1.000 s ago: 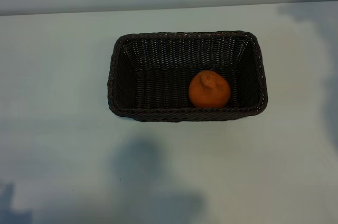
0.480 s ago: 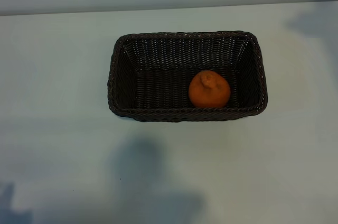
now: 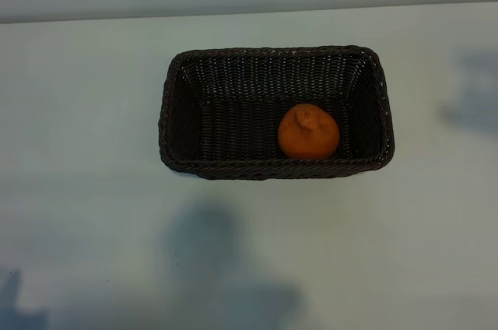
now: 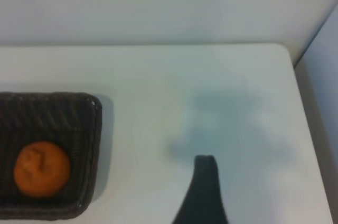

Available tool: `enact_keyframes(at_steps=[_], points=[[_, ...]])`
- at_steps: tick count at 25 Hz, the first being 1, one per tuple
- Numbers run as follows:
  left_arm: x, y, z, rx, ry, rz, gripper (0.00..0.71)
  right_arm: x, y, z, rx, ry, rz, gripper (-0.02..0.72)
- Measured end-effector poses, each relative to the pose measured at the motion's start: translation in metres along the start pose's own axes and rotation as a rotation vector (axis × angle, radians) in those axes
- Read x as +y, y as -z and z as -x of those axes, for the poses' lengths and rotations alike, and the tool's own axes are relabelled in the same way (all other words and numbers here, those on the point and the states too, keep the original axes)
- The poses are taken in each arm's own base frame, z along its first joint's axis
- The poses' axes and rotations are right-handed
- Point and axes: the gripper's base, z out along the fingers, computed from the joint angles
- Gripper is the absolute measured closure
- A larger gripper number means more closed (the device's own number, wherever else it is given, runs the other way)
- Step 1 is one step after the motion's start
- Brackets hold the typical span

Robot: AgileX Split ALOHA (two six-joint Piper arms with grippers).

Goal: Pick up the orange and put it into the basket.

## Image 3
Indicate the orange fruit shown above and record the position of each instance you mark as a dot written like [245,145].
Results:
[307,135]

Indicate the dark brown wicker basket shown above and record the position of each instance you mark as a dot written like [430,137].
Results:
[233,127]

